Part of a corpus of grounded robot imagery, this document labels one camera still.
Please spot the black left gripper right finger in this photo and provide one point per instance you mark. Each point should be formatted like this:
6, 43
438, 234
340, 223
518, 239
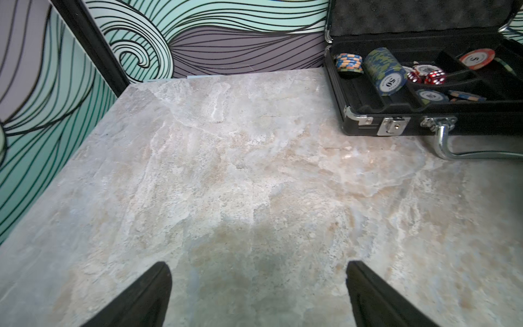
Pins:
375, 303

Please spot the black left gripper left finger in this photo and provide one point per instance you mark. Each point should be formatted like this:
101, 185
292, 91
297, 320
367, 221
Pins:
144, 303

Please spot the green blue chip stack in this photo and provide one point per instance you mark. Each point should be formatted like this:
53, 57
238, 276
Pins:
385, 71

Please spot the red translucent dice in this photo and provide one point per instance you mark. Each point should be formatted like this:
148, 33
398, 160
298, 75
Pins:
436, 77

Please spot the blue orange chip stack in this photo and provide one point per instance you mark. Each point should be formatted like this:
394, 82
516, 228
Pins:
349, 63

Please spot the black poker chip case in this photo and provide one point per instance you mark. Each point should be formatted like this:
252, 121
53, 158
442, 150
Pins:
425, 36

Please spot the red white poker chip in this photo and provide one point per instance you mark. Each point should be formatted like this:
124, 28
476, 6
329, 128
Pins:
478, 59

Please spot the black corner frame post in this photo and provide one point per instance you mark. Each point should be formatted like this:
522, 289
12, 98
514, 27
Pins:
77, 17

